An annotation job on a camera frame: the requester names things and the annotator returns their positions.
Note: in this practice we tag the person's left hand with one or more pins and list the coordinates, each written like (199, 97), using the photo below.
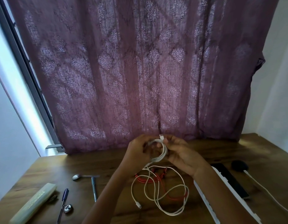
(134, 156)

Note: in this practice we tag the person's right hand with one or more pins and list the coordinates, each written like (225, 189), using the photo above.
(183, 156)

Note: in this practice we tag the person's left fingers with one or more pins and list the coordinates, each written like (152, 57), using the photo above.
(144, 141)

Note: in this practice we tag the person's right fingers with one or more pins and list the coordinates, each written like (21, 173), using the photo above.
(175, 143)

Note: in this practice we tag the person's right forearm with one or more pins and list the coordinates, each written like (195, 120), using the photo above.
(218, 198)

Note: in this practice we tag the person's left forearm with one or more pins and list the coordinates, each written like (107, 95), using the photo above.
(109, 198)

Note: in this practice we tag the black smartphone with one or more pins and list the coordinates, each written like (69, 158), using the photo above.
(231, 180)

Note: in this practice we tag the black charger adapter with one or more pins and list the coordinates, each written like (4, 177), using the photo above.
(239, 165)

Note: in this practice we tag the grey metal pen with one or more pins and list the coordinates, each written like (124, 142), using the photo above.
(94, 187)

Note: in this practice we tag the purple patterned curtain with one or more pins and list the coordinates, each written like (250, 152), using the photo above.
(139, 67)

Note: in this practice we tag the metal spoon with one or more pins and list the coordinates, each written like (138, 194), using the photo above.
(79, 176)

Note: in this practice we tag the round shiny metal object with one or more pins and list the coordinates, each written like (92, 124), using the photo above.
(68, 208)

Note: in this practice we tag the blue pen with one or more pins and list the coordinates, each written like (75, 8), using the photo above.
(62, 201)

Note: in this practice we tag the translucent plastic case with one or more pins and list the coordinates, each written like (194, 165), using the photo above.
(33, 204)

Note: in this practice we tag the grey window frame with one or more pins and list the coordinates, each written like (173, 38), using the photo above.
(22, 65)

